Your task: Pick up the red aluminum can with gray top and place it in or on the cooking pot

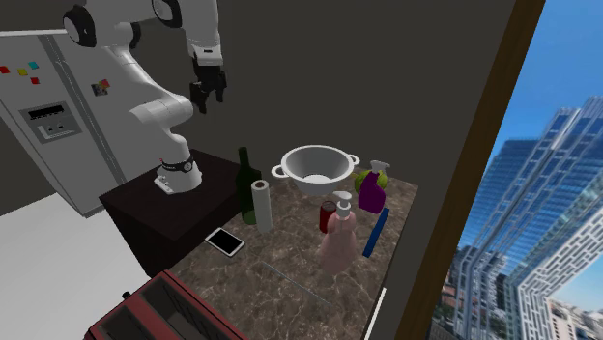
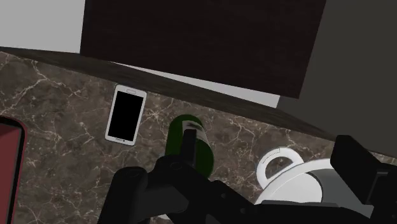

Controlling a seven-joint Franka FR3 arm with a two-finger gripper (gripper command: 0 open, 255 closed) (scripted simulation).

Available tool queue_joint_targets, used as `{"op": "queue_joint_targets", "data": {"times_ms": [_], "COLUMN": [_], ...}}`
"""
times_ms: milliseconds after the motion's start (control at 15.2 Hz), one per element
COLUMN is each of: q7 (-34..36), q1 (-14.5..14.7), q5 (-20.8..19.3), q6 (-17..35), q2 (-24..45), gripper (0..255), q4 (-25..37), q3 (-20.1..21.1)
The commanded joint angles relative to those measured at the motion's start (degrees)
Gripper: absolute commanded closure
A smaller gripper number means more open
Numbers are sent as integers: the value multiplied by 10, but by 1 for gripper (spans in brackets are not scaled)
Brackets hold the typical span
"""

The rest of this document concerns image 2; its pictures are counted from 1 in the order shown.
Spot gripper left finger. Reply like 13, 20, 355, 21
96, 129, 256, 224

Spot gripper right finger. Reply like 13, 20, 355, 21
330, 134, 397, 224

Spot dark green bottle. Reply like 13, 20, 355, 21
164, 114, 216, 179

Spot white mug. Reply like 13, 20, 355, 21
254, 146, 375, 218

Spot white smartphone black screen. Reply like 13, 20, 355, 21
104, 84, 148, 146

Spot red flat rounded object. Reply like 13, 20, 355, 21
0, 116, 29, 224

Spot dark brown robot stand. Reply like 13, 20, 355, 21
80, 0, 328, 100

